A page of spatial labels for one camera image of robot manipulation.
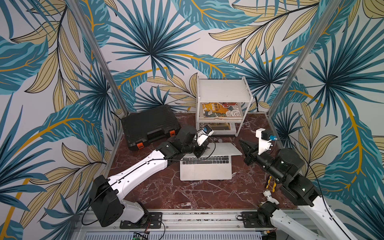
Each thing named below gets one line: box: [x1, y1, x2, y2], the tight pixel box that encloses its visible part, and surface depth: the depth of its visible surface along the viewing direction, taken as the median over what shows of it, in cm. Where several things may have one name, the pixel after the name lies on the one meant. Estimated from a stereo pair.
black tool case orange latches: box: [121, 104, 182, 151], surface depth 102 cm
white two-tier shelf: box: [195, 76, 253, 137], surface depth 92 cm
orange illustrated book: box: [201, 102, 241, 117], surface depth 97 cm
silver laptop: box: [179, 142, 243, 181], surface depth 87 cm
